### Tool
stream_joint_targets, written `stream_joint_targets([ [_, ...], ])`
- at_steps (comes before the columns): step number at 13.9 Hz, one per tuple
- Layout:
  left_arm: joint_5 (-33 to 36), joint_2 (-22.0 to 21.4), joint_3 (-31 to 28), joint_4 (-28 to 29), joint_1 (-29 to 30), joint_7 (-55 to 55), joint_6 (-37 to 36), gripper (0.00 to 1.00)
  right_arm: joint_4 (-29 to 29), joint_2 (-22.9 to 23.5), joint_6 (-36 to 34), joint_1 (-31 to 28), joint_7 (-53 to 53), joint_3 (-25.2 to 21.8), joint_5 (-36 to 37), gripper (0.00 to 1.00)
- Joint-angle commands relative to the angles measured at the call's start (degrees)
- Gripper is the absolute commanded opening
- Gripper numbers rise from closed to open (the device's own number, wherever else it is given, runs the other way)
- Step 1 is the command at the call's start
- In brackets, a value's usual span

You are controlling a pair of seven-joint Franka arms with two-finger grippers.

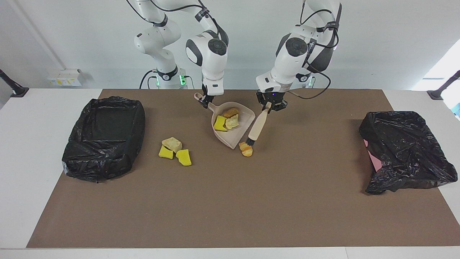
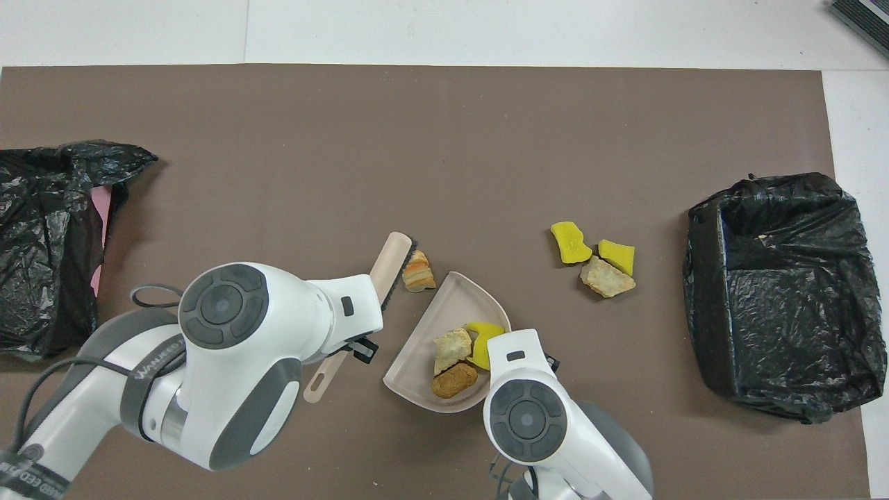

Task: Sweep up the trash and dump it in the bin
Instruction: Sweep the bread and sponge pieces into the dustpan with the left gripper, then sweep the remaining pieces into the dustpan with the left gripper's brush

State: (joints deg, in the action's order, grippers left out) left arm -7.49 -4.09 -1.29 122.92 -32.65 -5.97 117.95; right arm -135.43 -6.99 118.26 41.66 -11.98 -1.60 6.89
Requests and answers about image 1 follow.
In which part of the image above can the beige brush with black bristles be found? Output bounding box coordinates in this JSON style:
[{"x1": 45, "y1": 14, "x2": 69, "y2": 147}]
[{"x1": 245, "y1": 102, "x2": 272, "y2": 147}]

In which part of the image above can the notched yellow sponge piece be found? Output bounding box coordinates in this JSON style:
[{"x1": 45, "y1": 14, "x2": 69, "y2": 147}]
[{"x1": 213, "y1": 115, "x2": 228, "y2": 132}]

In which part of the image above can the pale crumbly bread chunk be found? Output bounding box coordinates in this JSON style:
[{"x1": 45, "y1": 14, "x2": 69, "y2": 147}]
[{"x1": 225, "y1": 114, "x2": 240, "y2": 130}]

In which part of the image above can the beige plastic dustpan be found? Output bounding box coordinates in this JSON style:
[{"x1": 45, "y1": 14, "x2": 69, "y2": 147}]
[{"x1": 194, "y1": 92, "x2": 256, "y2": 150}]

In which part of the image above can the beige sponge chunk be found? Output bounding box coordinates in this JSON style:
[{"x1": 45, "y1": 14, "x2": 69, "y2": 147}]
[{"x1": 162, "y1": 137, "x2": 183, "y2": 154}]

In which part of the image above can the large yellow sponge piece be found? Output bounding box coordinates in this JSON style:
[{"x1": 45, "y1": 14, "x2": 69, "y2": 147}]
[{"x1": 175, "y1": 149, "x2": 192, "y2": 167}]

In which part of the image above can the small yellow sponge piece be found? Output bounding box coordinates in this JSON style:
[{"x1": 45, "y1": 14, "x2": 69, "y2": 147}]
[{"x1": 158, "y1": 145, "x2": 174, "y2": 160}]

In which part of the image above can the pink plastic bin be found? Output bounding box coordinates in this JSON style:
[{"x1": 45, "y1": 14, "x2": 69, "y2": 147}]
[{"x1": 364, "y1": 140, "x2": 383, "y2": 172}]

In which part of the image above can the black bag lined bin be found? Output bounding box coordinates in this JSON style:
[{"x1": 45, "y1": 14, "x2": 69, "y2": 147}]
[{"x1": 62, "y1": 96, "x2": 146, "y2": 183}]

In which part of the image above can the crumpled black trash bag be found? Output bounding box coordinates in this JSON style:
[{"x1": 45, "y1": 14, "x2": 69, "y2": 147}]
[{"x1": 359, "y1": 111, "x2": 458, "y2": 195}]

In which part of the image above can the brown table mat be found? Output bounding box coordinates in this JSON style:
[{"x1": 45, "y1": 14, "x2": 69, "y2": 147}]
[{"x1": 26, "y1": 89, "x2": 460, "y2": 249}]

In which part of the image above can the black clamp stand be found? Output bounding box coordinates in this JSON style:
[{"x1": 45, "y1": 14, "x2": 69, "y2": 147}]
[
  {"x1": 427, "y1": 70, "x2": 460, "y2": 100},
  {"x1": 0, "y1": 69, "x2": 29, "y2": 97}
]

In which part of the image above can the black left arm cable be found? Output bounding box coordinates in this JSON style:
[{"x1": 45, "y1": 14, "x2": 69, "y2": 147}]
[{"x1": 287, "y1": 0, "x2": 341, "y2": 100}]

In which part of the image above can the black right base cable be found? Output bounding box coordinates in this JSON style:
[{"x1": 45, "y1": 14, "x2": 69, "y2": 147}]
[{"x1": 139, "y1": 69, "x2": 160, "y2": 89}]

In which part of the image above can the white wall socket box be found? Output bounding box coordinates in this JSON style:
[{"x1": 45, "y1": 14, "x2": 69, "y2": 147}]
[{"x1": 47, "y1": 69, "x2": 82, "y2": 87}]

